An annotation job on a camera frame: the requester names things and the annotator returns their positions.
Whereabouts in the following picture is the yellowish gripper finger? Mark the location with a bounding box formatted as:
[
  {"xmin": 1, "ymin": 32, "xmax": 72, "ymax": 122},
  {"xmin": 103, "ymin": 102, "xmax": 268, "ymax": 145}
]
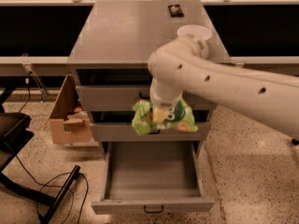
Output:
[{"xmin": 152, "ymin": 107, "xmax": 170, "ymax": 122}]

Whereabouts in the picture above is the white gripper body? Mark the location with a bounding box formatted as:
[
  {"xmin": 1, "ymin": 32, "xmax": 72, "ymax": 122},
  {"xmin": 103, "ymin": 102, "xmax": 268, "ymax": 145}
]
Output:
[{"xmin": 149, "ymin": 79, "xmax": 182, "ymax": 109}]

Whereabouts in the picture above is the green rice chip bag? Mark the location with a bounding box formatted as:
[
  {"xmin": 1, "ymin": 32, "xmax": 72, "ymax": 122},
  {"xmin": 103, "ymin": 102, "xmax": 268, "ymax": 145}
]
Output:
[{"xmin": 132, "ymin": 99, "xmax": 198, "ymax": 135}]

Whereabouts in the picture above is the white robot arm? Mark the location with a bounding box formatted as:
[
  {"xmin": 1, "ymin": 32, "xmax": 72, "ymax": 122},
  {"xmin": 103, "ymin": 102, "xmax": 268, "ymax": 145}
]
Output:
[{"xmin": 148, "ymin": 35, "xmax": 299, "ymax": 139}]

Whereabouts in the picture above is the grey middle drawer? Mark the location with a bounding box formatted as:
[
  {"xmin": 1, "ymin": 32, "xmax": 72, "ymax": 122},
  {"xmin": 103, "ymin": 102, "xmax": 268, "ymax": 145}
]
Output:
[{"xmin": 90, "ymin": 122, "xmax": 210, "ymax": 142}]

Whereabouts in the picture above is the grey drawer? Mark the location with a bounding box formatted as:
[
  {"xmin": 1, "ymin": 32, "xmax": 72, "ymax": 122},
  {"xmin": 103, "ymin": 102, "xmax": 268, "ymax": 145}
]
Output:
[
  {"xmin": 90, "ymin": 122, "xmax": 210, "ymax": 142},
  {"xmin": 75, "ymin": 83, "xmax": 219, "ymax": 112},
  {"xmin": 92, "ymin": 141, "xmax": 214, "ymax": 215}
]

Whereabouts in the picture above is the grey drawer cabinet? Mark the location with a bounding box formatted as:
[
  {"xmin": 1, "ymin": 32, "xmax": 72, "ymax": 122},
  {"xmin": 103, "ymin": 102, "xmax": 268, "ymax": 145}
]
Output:
[{"xmin": 66, "ymin": 0, "xmax": 234, "ymax": 159}]

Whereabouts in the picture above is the grey bottom drawer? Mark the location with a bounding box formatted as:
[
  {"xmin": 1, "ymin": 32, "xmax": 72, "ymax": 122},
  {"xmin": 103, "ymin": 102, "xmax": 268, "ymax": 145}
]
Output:
[{"xmin": 92, "ymin": 141, "xmax": 214, "ymax": 215}]

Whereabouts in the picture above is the grey top drawer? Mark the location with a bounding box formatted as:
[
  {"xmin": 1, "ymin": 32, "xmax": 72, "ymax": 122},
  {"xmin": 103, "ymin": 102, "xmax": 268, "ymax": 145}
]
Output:
[{"xmin": 75, "ymin": 83, "xmax": 219, "ymax": 112}]

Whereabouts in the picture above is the white ceramic bowl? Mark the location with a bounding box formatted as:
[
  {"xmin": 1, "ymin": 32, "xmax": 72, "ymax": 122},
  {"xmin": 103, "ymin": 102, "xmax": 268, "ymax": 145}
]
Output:
[{"xmin": 177, "ymin": 24, "xmax": 212, "ymax": 44}]

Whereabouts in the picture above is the small dark snack packet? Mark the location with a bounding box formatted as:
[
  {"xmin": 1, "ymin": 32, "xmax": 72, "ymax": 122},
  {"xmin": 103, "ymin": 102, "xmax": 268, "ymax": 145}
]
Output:
[{"xmin": 168, "ymin": 5, "xmax": 184, "ymax": 18}]

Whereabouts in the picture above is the brown cardboard box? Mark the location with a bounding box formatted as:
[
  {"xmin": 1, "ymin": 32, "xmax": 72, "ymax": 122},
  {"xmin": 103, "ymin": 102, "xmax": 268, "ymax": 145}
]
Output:
[{"xmin": 50, "ymin": 75, "xmax": 93, "ymax": 145}]

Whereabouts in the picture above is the black caster wheel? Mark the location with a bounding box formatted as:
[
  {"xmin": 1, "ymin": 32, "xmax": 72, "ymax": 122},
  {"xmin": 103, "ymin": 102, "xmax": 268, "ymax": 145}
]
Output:
[{"xmin": 292, "ymin": 138, "xmax": 299, "ymax": 146}]

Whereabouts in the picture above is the black chair base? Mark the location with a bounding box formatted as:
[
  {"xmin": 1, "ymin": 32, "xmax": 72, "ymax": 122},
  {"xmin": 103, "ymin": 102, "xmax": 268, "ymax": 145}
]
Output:
[{"xmin": 0, "ymin": 90, "xmax": 86, "ymax": 224}]

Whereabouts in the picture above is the black floor cable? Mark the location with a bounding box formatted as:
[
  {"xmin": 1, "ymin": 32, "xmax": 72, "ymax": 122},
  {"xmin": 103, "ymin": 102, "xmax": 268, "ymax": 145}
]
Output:
[{"xmin": 14, "ymin": 156, "xmax": 90, "ymax": 224}]

